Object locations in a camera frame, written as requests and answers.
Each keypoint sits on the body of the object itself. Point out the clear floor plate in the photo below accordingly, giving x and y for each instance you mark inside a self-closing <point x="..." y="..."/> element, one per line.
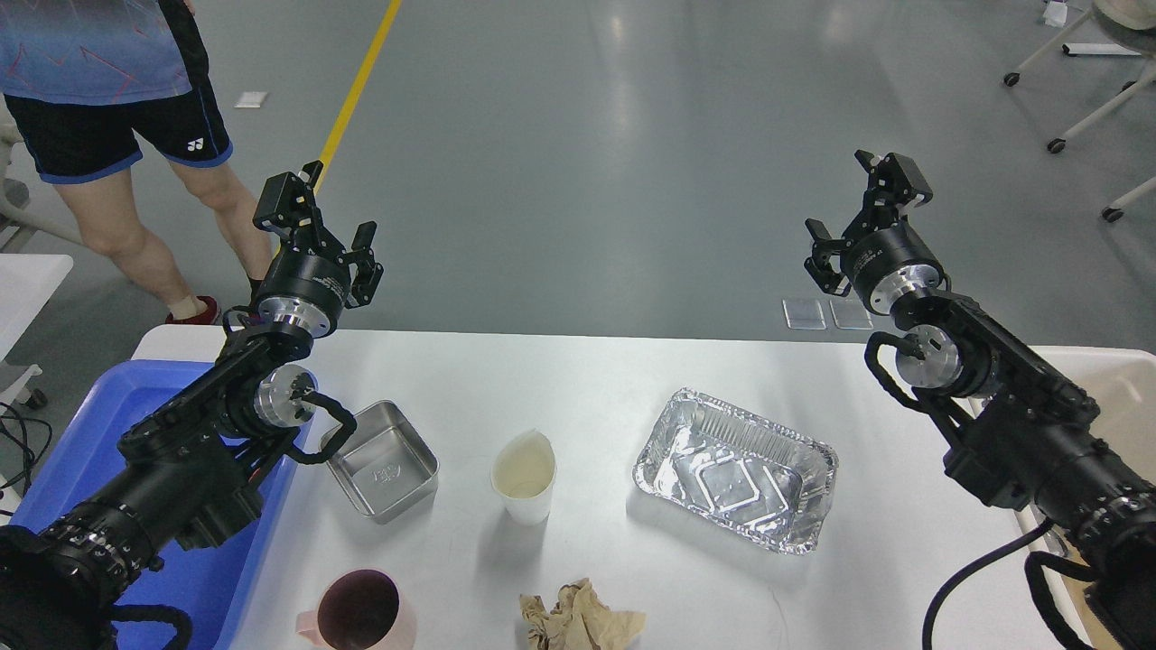
<point x="804" y="314"/>
<point x="850" y="315"/>

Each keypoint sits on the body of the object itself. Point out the white paper on floor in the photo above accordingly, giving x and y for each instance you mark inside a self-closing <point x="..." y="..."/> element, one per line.
<point x="251" y="99"/>

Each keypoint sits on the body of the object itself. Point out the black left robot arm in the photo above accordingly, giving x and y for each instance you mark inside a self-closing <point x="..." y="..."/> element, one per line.
<point x="194" y="467"/>

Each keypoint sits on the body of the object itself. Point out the aluminium foil tray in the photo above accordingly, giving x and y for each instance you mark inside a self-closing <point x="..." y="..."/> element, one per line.
<point x="739" y="471"/>

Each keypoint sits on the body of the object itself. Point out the square stainless steel container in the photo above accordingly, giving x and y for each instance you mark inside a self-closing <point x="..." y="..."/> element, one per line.
<point x="385" y="467"/>

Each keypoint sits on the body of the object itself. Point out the person in blue shirt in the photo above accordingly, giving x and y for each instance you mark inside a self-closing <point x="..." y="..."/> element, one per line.
<point x="86" y="83"/>

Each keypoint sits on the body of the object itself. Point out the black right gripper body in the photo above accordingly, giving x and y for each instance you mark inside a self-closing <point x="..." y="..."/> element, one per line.
<point x="887" y="259"/>

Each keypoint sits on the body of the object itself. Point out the blue plastic tray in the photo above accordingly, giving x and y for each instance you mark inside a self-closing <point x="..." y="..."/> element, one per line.
<point x="212" y="586"/>

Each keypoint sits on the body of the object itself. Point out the pink plastic mug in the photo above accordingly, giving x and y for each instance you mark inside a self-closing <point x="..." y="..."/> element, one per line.
<point x="362" y="609"/>

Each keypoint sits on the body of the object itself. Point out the white paper cup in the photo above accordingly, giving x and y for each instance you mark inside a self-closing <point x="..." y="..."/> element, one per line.
<point x="523" y="475"/>

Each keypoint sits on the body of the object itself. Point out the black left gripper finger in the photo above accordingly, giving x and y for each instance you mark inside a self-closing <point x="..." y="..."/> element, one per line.
<point x="287" y="207"/>
<point x="366" y="271"/>

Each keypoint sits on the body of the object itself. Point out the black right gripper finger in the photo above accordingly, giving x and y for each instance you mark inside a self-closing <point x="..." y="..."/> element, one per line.
<point x="818" y="264"/>
<point x="895" y="187"/>

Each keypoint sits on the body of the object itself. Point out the clear floor plate right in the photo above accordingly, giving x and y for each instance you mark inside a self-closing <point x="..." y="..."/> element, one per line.
<point x="850" y="315"/>

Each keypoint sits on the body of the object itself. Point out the clear floor plate left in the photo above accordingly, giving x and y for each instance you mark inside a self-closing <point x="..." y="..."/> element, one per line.
<point x="804" y="314"/>

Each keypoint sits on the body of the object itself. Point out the crumpled brown paper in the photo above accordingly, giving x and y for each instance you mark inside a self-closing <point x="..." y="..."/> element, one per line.
<point x="579" y="620"/>

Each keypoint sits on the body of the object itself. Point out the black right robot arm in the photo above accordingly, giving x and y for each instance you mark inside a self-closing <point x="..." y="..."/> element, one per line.
<point x="1018" y="431"/>

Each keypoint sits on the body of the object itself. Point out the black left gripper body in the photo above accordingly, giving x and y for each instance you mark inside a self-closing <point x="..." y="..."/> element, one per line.
<point x="306" y="285"/>

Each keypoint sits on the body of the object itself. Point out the white plastic bin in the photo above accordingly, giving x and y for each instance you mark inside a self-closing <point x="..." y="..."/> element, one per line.
<point x="1123" y="384"/>

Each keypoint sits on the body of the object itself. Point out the white wheeled chair base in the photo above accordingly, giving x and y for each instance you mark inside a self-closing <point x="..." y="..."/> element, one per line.
<point x="1084" y="73"/>

